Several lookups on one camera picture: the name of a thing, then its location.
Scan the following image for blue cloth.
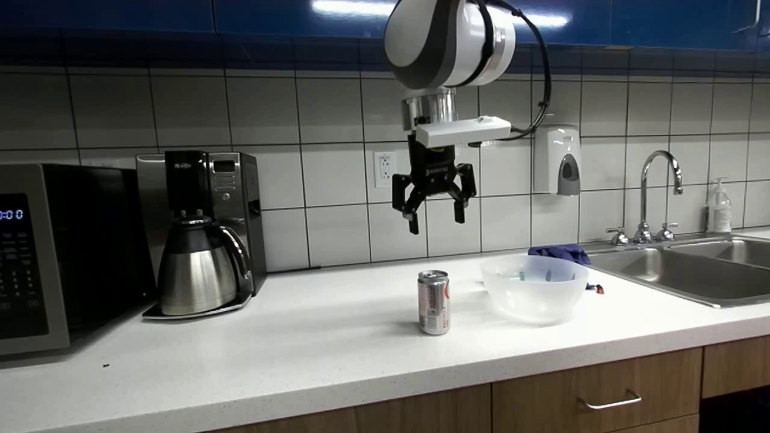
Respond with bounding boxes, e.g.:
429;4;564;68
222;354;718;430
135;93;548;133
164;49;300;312
526;242;591;266

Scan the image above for grey soda can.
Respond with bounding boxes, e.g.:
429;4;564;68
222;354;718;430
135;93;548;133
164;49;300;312
417;266;453;336

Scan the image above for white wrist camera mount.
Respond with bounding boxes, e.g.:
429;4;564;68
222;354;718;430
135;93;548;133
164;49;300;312
412;112;514;152

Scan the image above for black microwave oven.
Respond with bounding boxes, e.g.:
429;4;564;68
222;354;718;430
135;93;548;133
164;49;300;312
0;162;156;361

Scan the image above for black coffee maker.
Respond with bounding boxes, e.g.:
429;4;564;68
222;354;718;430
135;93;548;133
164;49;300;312
135;148;270;323

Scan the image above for white wall soap dispenser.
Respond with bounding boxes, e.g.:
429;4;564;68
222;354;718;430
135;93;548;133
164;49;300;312
530;126;583;198

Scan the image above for wooden panel under sink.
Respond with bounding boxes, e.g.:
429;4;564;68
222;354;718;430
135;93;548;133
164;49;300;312
701;335;770;399

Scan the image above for clear plastic bowl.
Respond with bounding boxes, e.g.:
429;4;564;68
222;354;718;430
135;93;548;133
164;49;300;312
479;253;590;328

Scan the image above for chrome faucet spout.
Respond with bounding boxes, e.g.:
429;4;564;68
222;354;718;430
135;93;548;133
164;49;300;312
635;148;686;245

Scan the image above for blue cabinet door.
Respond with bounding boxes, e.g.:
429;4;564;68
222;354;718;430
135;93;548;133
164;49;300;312
607;0;770;57
0;0;216;70
210;0;614;76

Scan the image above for white wall outlet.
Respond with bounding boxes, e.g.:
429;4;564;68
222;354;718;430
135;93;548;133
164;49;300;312
374;148;400;186

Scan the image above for steel coffee carafe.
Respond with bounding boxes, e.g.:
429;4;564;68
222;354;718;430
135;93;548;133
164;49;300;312
153;216;254;319

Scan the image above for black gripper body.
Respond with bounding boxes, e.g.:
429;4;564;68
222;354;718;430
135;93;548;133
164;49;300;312
405;135;461;195

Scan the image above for stainless steel double sink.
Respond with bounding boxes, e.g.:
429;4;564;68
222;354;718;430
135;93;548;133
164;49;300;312
588;233;770;310

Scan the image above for silver drawer handle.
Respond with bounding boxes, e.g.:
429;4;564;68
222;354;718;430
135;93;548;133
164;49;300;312
578;389;645;413

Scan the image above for clear soap bottle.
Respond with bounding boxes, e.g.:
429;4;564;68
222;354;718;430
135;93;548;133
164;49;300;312
706;175;733;236

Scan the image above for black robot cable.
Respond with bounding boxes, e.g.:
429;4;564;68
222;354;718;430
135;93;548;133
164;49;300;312
479;0;555;146

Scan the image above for wooden drawer front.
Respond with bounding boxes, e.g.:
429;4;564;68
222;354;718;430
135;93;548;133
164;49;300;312
215;382;494;433
491;346;706;433

